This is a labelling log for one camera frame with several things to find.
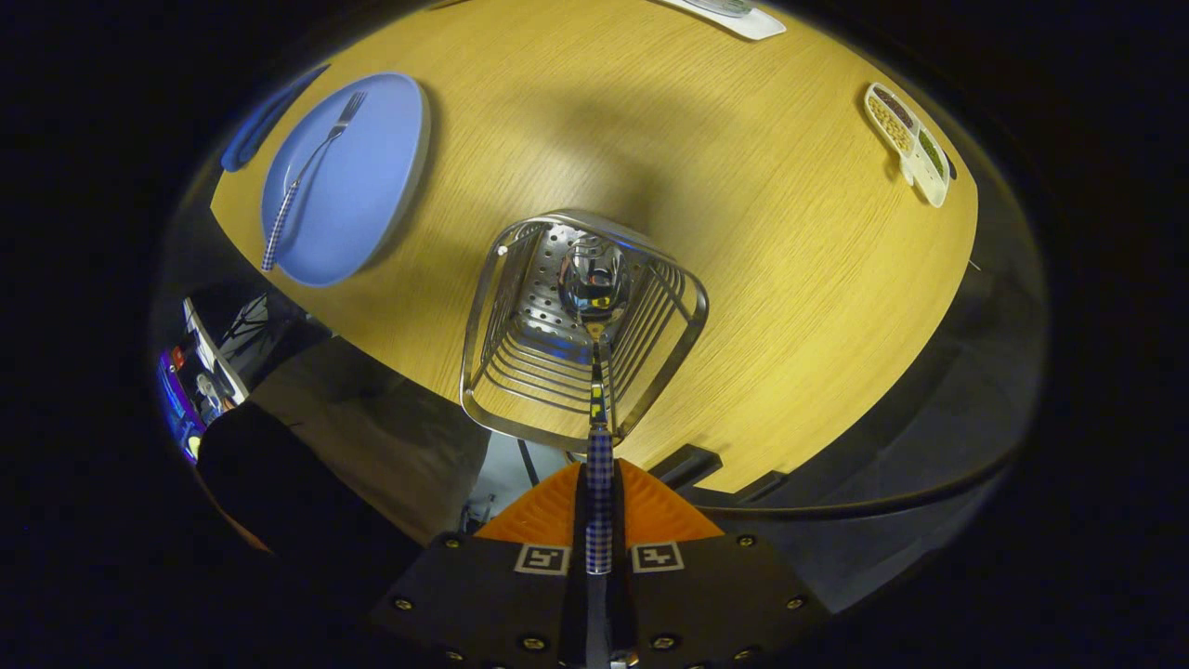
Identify fork with blue checkered handle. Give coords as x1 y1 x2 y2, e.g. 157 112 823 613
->
261 90 369 272

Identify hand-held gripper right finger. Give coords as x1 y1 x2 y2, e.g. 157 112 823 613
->
612 459 831 669

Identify steel wire cutlery basket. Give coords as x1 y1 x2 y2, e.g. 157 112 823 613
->
460 209 710 454

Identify white divided dish with beans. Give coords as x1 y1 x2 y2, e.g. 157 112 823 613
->
864 82 950 208

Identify white square coaster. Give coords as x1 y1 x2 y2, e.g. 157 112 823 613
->
664 0 787 42

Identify spoon with blue checkered handle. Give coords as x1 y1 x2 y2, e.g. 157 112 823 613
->
559 235 631 577

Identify black metal table support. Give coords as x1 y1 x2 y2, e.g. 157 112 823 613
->
648 444 724 492
734 470 789 505

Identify blue round plate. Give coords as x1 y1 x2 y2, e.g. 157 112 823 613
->
260 72 431 287

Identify purple lit background equipment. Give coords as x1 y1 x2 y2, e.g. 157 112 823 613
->
156 295 252 464

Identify black cable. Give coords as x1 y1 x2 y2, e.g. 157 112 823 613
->
692 446 1023 521

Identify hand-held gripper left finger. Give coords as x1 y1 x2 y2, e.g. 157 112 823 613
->
370 462 589 669

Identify blue folded cloth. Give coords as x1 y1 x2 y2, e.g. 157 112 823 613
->
220 63 331 174

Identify person's grey trousers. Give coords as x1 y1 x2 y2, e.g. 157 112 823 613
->
249 334 491 547

